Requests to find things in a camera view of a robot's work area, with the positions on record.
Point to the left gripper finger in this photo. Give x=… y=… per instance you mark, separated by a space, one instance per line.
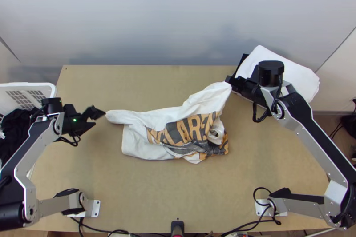
x=96 y=113

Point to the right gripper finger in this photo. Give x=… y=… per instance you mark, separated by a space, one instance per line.
x=230 y=82

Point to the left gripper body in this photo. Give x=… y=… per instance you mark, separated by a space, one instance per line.
x=73 y=124

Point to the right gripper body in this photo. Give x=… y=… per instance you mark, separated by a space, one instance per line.
x=249 y=91

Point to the white printed t-shirt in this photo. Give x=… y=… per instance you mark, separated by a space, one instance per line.
x=133 y=137

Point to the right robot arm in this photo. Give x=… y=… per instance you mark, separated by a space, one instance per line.
x=306 y=125

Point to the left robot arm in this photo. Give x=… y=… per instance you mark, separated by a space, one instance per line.
x=27 y=148

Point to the pile of folded clothes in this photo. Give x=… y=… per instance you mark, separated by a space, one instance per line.
x=294 y=75

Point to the white laundry basket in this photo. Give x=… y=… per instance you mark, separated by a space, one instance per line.
x=27 y=88

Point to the black garment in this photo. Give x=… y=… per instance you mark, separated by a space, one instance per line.
x=14 y=125

